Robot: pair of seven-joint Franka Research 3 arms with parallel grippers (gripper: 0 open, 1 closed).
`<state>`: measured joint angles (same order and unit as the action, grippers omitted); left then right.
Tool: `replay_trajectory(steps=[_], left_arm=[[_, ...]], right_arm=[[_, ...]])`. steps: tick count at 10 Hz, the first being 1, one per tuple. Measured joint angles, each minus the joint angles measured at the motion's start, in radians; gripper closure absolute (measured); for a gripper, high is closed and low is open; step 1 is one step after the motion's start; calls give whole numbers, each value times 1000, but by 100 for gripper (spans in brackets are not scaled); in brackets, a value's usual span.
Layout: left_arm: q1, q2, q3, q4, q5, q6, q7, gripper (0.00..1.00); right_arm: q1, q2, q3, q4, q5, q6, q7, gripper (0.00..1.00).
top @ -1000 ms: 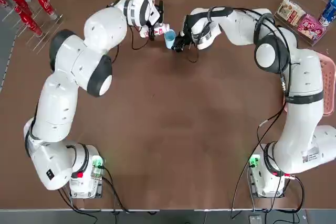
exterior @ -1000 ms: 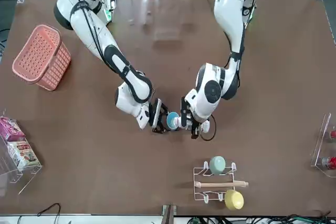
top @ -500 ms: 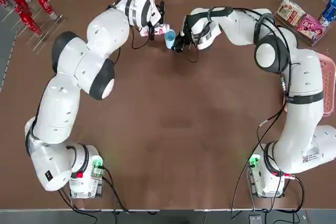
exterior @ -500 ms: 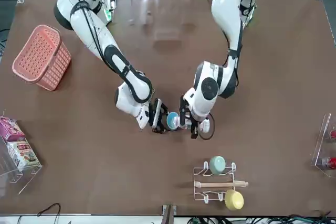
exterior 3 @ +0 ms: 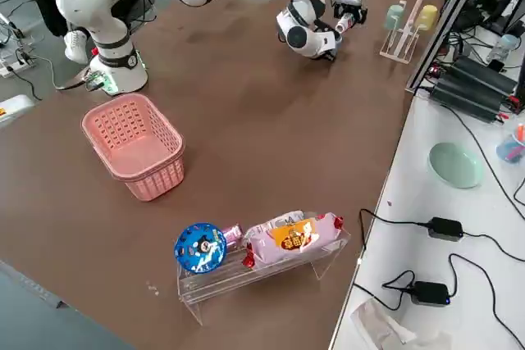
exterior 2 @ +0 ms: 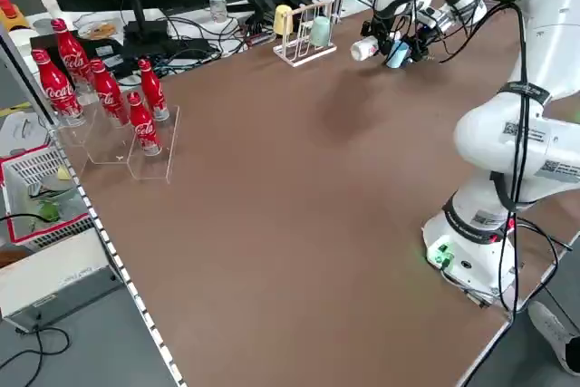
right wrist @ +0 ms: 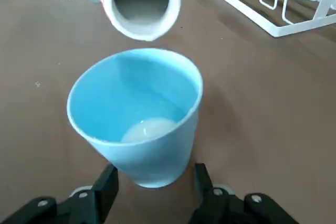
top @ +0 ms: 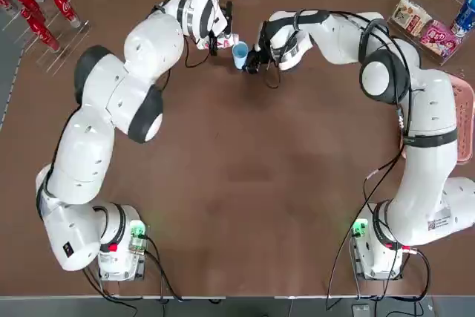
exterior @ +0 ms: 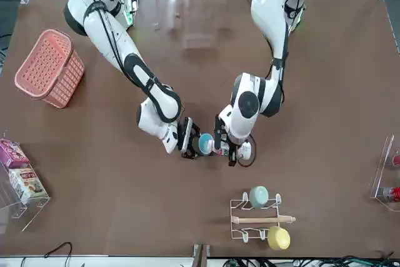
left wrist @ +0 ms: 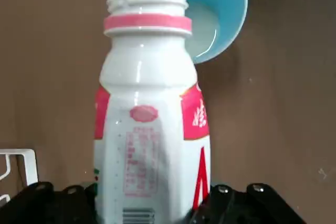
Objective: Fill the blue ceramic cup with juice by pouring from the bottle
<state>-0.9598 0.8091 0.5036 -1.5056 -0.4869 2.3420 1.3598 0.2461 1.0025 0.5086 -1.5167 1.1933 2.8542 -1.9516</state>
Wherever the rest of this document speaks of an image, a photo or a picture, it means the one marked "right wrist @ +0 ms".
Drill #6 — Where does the white wire cup rack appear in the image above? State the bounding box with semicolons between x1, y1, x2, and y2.
208;0;336;38

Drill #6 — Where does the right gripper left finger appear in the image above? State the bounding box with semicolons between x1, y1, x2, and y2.
0;163;119;224

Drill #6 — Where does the blue ceramic cup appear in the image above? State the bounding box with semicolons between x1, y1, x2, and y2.
66;48;204;189

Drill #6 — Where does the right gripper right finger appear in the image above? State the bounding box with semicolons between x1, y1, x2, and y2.
187;163;300;224

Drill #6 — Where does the white juice bottle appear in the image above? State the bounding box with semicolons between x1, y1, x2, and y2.
94;0;182;42

